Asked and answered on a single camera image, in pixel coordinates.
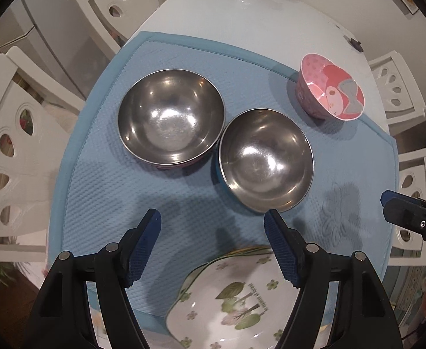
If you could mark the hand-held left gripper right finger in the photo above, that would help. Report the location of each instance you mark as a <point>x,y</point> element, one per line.
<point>280,247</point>

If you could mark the pink cartoon bowl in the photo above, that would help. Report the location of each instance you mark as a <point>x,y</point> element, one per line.
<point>329,91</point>

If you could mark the white refrigerator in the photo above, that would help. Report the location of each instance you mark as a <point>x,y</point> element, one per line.
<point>53,32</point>

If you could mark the steel bowl with pink outside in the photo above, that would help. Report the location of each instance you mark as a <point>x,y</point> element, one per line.
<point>169,116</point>

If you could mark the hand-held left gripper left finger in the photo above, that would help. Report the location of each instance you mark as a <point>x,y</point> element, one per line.
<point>142,251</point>

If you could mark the steel bowl with blue outside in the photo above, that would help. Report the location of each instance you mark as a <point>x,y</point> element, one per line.
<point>267,160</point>

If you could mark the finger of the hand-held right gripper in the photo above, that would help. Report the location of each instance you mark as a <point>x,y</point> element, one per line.
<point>409,214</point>

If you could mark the hexagonal white tree plate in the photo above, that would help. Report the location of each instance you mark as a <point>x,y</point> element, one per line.
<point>213,316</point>
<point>198,272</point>

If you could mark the small black table object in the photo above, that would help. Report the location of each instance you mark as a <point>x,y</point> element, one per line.
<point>356,45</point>

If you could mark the blue textured table mat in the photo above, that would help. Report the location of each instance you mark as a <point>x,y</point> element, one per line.
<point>107,189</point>

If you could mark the white dining chair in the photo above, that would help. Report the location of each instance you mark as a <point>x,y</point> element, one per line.
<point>96,0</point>
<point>402,94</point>
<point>416,174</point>
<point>24,196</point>

